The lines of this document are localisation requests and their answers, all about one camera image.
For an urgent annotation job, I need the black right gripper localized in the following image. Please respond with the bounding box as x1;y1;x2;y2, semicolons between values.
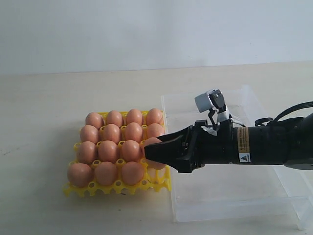
144;120;252;173

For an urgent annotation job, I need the brown egg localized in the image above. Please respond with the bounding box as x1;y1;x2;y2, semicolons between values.
102;124;122;144
95;162;118;186
146;108;164;126
85;112;104;129
121;161;144;185
121;140;142;162
124;122;143;142
67;163;94;188
126;108;143;126
106;110;124;128
146;123;165;138
98;140;119;164
142;137;165;170
80;125;100;144
76;141;97;165

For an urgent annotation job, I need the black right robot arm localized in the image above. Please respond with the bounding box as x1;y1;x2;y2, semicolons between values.
144;115;313;173

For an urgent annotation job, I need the clear plastic bin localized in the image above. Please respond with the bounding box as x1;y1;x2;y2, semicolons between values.
162;85;313;230

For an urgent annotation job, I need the yellow plastic egg tray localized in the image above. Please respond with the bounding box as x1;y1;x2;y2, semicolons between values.
62;110;171;197

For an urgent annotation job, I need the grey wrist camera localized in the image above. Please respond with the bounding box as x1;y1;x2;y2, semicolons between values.
194;89;225;113

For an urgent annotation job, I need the black cable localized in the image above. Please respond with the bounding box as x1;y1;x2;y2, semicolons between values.
254;100;313;128

